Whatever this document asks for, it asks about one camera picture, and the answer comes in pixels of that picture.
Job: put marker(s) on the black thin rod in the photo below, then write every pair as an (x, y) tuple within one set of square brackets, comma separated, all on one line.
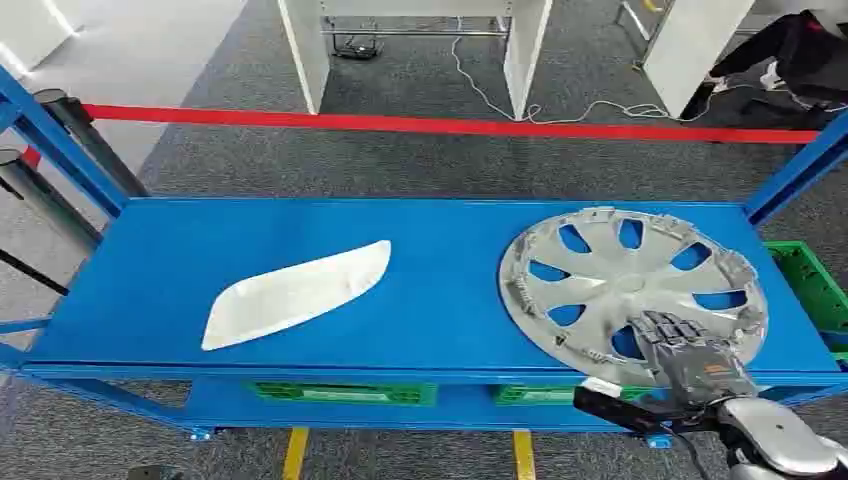
[(33, 272)]

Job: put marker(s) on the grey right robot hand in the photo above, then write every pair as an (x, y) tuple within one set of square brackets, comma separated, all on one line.
[(696, 364)]

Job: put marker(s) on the white plastic car trim piece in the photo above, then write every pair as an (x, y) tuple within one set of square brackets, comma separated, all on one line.
[(291, 298)]

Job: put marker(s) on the person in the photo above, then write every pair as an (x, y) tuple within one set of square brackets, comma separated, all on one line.
[(808, 60)]

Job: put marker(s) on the white desk frame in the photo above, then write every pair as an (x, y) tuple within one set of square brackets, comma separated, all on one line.
[(526, 46)]

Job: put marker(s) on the red barrier tape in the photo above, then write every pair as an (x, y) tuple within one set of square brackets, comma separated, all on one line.
[(424, 124)]

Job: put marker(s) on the blue metal shelf rack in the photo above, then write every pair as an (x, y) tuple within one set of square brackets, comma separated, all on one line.
[(430, 311)]

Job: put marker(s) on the black stanchion post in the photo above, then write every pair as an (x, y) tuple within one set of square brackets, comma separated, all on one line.
[(86, 136), (46, 202)]

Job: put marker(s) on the yellow floor tape strip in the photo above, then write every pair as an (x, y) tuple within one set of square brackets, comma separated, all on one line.
[(296, 454), (523, 456)]

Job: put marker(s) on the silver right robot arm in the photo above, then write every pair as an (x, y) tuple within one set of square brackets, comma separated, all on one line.
[(782, 437)]

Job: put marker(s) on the green plastic crate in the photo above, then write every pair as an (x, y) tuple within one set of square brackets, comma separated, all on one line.
[(536, 395), (811, 285), (344, 393)]

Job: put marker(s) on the white board panel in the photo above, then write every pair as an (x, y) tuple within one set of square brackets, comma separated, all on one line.
[(696, 46)]

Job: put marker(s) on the black device on floor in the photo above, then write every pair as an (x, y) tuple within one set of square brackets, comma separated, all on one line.
[(358, 48)]

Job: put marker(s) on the silver wheel hubcap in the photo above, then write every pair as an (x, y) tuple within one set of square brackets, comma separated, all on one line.
[(609, 265)]

